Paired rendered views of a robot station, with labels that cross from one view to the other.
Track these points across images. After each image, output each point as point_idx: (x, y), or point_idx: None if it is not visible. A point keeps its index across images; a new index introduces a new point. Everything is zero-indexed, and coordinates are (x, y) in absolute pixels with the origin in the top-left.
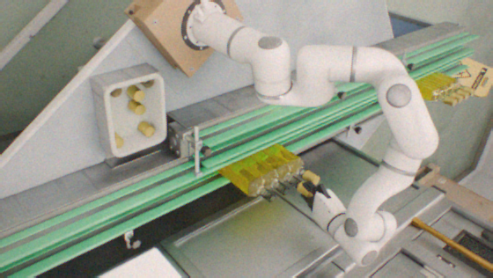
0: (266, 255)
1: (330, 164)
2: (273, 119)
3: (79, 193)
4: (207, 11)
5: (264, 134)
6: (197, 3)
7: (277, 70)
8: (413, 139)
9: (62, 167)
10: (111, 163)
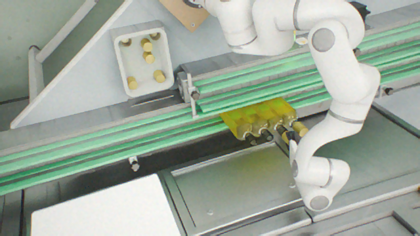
0: (243, 193)
1: None
2: (272, 73)
3: (98, 122)
4: None
5: (268, 87)
6: None
7: (234, 21)
8: (336, 83)
9: (92, 102)
10: (130, 102)
